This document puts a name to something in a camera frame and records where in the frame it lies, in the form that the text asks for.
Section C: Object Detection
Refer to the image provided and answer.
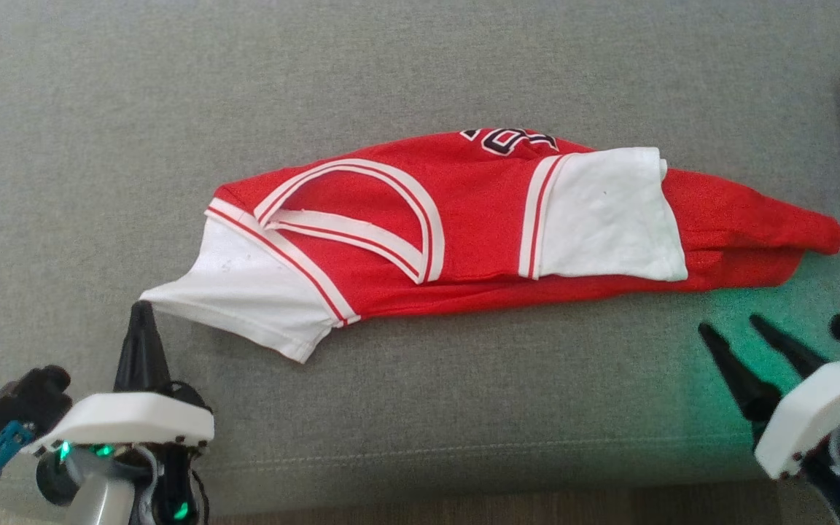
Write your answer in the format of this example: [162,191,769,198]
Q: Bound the red white basketball jersey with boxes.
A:
[139,128,840,364]

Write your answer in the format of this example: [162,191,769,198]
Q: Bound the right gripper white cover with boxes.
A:
[699,314,840,481]

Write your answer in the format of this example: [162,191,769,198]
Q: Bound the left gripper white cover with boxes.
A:
[26,301,215,525]

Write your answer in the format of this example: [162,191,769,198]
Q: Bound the large grey sofa chaise cushion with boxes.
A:
[0,0,840,522]

